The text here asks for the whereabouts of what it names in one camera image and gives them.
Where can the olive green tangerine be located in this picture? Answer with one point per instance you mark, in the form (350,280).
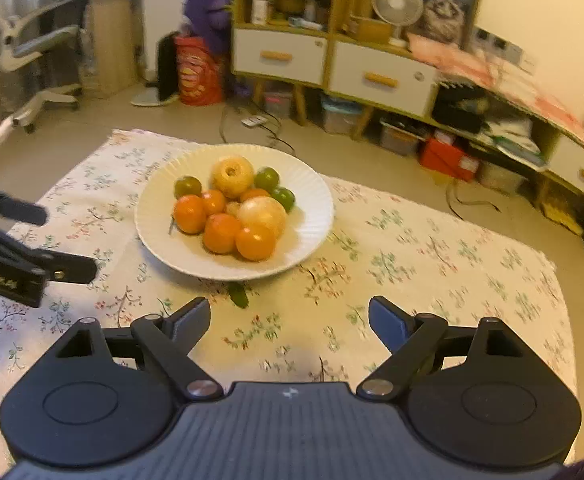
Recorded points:
(188,186)

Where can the black panel on white base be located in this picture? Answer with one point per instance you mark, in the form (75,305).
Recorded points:
(167,70)

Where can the brown kiwi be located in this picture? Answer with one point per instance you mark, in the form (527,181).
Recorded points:
(232,208)

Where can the purple plush toy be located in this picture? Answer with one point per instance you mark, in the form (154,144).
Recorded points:
(209,10)

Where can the small glossy orange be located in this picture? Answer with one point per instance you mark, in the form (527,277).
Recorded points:
(255,242)
(253,194)

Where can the red printed bag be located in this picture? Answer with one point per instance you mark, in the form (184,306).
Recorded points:
(197,72)

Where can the white desk fan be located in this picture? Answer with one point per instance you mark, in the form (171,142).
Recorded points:
(396,5)

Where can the mandarin orange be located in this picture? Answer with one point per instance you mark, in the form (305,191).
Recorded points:
(222,232)
(190,214)

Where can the yellow apple brown stem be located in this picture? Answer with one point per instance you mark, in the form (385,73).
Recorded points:
(232,176)

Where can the framed cat picture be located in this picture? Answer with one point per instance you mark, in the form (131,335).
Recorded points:
(446,10)

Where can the low yellow white console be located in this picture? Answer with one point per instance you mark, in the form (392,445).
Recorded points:
(566,160)

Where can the large yellow grapefruit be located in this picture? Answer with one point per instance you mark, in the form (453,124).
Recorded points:
(264,212)

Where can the white plate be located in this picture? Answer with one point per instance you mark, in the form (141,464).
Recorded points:
(302,230)

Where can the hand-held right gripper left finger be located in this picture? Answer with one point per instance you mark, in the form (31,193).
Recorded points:
(192,317)

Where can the green leaf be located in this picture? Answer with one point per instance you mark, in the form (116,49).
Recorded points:
(238,295)

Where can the pink cloth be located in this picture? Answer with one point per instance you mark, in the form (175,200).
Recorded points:
(496,75)

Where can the red cardboard box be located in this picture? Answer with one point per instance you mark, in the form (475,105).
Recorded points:
(446,160)

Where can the white remote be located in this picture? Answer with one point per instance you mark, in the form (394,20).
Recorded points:
(254,121)

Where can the light wooden desk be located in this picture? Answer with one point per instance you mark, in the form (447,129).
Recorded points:
(112,40)

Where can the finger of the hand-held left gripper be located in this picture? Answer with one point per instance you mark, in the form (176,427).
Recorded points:
(22,211)
(72,269)

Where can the yellow white drawer cabinet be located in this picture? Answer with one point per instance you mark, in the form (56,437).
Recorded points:
(282,60)

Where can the floral tablecloth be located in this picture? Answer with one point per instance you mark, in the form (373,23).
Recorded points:
(421,270)

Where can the white office chair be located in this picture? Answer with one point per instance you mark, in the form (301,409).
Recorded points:
(37,42)

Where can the small clear storage box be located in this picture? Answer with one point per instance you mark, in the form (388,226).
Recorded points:
(278,105)

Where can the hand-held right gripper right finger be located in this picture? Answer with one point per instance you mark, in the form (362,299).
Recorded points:
(389,322)

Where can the clear storage box blue lid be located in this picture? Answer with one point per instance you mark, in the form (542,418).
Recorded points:
(342,117)

